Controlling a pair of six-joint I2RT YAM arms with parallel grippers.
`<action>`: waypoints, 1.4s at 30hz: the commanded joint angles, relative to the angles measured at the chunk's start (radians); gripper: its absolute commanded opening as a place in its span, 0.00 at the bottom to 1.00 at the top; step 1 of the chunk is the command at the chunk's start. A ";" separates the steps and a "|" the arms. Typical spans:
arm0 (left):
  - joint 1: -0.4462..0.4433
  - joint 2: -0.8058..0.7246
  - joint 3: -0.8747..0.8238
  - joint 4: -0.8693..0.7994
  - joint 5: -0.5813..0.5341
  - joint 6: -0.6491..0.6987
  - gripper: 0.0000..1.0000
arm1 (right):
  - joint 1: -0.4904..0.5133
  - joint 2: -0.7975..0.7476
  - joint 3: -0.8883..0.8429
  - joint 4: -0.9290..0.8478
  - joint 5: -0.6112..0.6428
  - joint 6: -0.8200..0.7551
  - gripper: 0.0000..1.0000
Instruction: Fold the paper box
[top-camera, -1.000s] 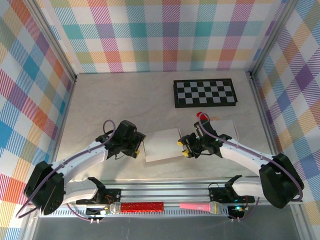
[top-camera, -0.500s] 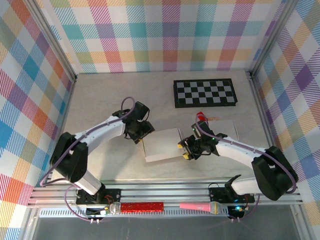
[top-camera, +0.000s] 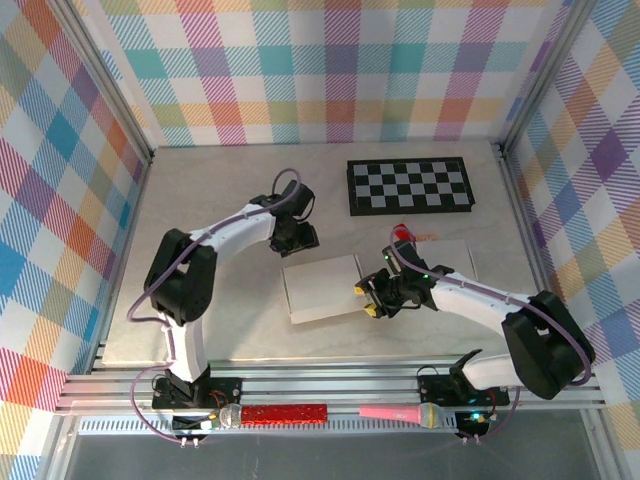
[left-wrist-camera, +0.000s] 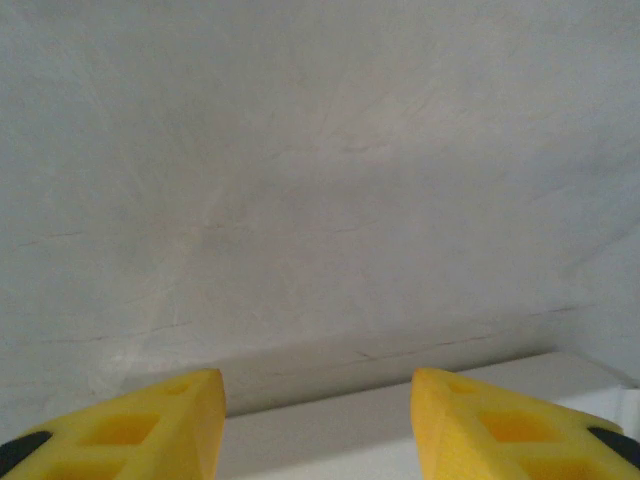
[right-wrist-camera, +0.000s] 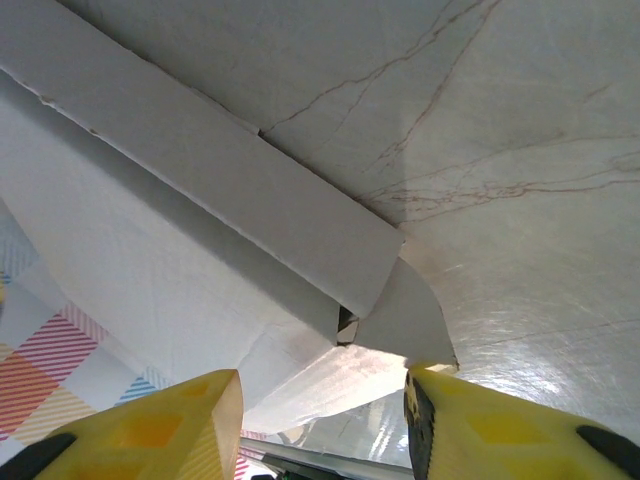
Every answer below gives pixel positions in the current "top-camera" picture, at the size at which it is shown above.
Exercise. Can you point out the small wooden block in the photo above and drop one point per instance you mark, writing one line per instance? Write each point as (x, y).
(427, 237)

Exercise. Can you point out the small red block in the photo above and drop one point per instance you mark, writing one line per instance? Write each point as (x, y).
(400, 231)

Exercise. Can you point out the black grey checkered board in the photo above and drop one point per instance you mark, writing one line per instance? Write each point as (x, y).
(410, 185)

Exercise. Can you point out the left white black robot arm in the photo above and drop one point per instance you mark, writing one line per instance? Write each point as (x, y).
(235, 232)

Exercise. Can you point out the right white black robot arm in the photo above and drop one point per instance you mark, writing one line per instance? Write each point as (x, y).
(470, 300)

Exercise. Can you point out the pink toy microphone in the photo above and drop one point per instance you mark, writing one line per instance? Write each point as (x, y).
(395, 414)

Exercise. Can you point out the red glitter toy microphone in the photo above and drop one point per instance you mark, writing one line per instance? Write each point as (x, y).
(285, 415)

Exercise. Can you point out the small electronics board green light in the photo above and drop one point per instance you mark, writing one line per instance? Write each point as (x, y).
(475, 422)

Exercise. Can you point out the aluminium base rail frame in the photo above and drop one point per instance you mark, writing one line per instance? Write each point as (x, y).
(325, 387)

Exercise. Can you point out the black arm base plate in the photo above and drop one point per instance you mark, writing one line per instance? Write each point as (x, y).
(225, 390)
(435, 390)

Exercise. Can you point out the aluminium side rail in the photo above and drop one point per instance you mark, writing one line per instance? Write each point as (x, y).
(536, 250)
(134, 220)

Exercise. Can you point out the aluminium corner post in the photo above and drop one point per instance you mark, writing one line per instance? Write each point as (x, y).
(100, 80)
(545, 75)

